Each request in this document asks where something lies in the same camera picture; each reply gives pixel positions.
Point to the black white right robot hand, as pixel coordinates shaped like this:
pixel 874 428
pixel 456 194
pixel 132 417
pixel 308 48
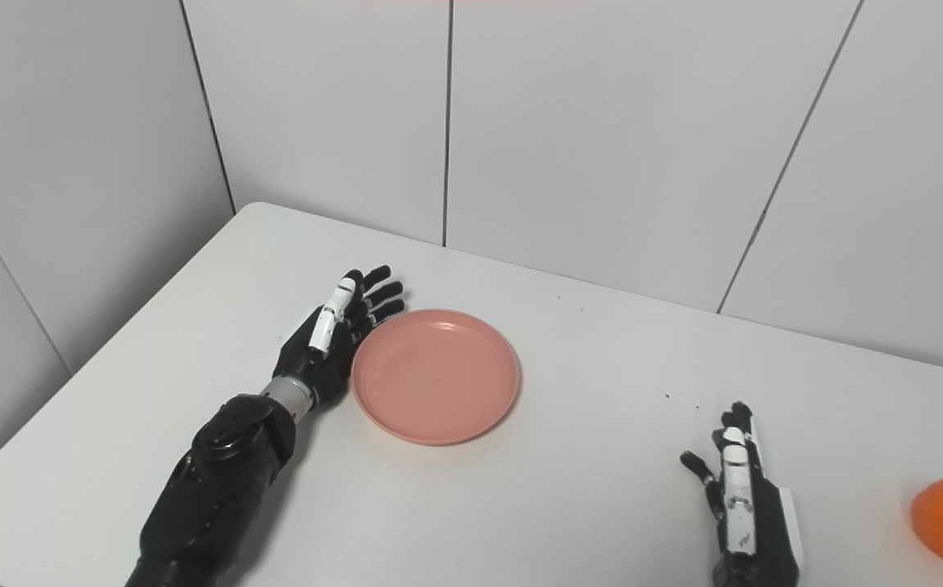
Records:
pixel 768 538

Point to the pink round plate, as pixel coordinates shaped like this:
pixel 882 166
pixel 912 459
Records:
pixel 436 377

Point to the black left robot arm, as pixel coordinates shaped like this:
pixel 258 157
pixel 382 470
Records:
pixel 218 489

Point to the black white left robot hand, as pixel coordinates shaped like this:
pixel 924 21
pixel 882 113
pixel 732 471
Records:
pixel 308 363

